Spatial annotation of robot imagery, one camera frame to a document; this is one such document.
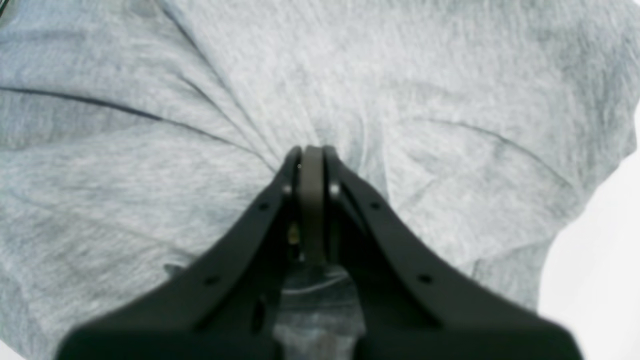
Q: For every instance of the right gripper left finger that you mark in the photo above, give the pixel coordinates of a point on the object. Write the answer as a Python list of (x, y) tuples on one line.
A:
[(221, 307)]

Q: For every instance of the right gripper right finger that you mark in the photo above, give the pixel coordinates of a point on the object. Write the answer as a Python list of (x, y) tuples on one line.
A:
[(414, 305)]

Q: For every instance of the grey T-shirt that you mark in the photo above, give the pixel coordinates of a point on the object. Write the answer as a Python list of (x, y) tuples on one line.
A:
[(135, 132)]

